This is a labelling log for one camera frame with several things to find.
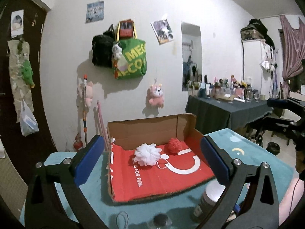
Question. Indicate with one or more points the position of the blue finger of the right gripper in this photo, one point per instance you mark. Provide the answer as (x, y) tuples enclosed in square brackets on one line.
[(277, 103)]

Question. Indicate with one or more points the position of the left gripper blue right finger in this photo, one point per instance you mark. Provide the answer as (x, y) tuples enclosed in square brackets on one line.
[(218, 160)]

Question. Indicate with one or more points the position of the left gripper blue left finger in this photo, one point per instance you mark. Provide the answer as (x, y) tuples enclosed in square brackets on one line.
[(85, 160)]

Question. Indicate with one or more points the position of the red mesh bath pouf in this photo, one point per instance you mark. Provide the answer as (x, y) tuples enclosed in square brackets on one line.
[(174, 146)]

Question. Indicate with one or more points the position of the white mesh bath pouf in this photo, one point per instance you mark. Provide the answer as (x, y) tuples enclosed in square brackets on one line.
[(149, 155)]

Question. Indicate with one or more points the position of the large glass jar metal lid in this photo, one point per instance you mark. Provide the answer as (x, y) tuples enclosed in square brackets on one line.
[(208, 200)]

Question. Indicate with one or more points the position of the cardboard box red lining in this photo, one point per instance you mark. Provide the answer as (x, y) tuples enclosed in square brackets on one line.
[(128, 182)]

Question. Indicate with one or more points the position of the white wardrobe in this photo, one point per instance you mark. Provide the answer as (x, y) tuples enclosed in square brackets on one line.
[(257, 66)]

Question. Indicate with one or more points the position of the dark cloth side table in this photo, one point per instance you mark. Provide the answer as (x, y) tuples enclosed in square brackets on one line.
[(213, 115)]

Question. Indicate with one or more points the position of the pink curtain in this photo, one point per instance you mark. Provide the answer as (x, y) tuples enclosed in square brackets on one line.
[(293, 51)]

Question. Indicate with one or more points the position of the plastic bag on door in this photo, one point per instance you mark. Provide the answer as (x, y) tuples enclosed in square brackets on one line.
[(28, 122)]

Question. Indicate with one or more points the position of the green cleanser bottle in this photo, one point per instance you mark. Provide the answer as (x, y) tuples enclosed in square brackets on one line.
[(160, 221)]

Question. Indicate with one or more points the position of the pink cat plush hanging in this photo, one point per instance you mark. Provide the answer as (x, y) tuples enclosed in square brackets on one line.
[(155, 97)]

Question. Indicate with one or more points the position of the green plush toy on door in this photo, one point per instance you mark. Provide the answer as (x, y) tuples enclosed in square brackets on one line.
[(27, 73)]

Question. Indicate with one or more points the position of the green tote bag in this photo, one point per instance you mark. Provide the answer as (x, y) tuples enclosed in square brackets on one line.
[(133, 63)]

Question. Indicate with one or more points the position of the hanging organizer on door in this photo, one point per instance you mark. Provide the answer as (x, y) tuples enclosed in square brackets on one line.
[(19, 52)]

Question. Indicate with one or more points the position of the red framed picture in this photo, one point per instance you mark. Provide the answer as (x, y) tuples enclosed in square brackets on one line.
[(126, 29)]

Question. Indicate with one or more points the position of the photo on door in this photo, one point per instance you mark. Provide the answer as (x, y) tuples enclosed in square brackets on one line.
[(16, 23)]

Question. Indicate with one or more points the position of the pink plush on wall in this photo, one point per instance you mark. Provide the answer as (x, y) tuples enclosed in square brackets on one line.
[(89, 93)]

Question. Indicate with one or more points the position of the mop handle orange tip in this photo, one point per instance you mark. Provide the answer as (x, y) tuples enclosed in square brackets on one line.
[(84, 108)]

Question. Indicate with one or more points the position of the wall mirror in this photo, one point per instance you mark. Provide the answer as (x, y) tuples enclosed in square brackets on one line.
[(191, 55)]

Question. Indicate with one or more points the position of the white panda plush keychain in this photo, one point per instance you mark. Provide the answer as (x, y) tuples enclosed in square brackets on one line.
[(117, 51)]

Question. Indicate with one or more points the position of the black bag on wall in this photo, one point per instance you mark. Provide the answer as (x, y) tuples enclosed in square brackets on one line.
[(102, 48)]

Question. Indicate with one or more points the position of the photo poster on wall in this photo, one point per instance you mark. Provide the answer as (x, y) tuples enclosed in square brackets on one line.
[(162, 31)]

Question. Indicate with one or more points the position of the blue poster on wall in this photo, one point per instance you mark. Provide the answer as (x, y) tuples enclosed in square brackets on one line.
[(95, 12)]

